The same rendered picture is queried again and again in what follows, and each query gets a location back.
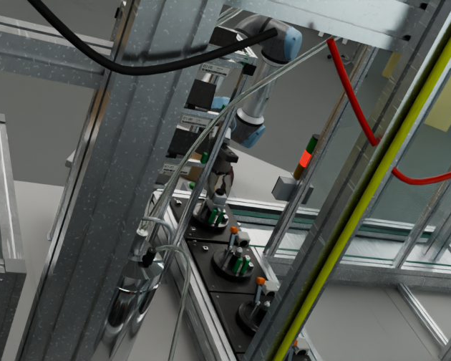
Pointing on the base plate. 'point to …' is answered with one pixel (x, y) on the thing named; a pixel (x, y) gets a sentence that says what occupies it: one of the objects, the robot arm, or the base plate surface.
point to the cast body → (217, 201)
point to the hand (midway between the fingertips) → (218, 196)
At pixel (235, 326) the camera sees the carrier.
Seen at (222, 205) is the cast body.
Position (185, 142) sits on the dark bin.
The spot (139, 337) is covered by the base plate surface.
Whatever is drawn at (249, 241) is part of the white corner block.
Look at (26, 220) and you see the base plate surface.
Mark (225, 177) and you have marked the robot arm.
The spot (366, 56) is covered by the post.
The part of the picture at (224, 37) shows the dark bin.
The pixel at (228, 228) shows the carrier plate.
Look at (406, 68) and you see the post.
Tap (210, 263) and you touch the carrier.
